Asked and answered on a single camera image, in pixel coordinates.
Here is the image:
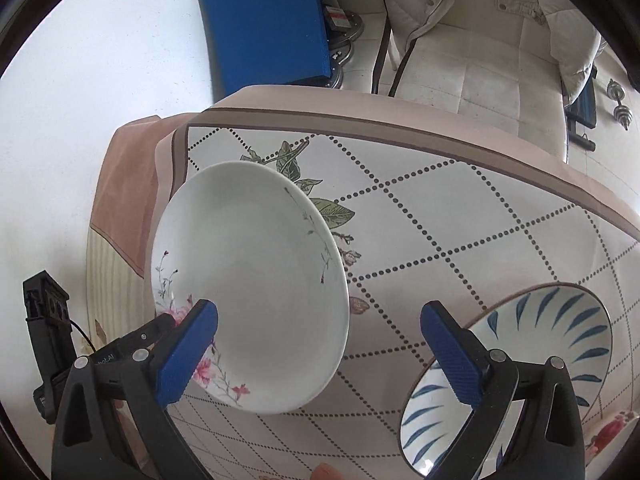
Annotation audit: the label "blue leaf pattern plate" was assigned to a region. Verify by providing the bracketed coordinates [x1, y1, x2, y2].
[399, 284, 613, 479]

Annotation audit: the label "white plate pink flowers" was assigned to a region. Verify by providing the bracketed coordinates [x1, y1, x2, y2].
[150, 162, 349, 415]

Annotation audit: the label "person left hand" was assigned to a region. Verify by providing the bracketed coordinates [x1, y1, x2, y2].
[309, 463, 344, 480]

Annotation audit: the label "checked floral tablecloth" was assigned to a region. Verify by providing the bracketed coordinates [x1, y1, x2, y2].
[155, 90, 639, 479]

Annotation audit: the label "brown beige striped cloth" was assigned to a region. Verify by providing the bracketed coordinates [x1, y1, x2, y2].
[87, 113, 195, 348]

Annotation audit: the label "blue black workout bench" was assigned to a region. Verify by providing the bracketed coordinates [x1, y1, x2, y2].
[565, 66, 598, 153]

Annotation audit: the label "chrome dumbbell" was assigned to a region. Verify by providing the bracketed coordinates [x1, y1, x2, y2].
[606, 79, 634, 131]

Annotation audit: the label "cream padded chair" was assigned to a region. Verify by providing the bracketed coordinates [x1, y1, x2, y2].
[323, 0, 567, 158]

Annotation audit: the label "white puffer jacket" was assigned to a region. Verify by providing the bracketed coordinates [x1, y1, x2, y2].
[385, 0, 605, 105]

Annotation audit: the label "black cable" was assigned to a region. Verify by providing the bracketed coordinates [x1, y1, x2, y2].
[67, 320, 99, 359]

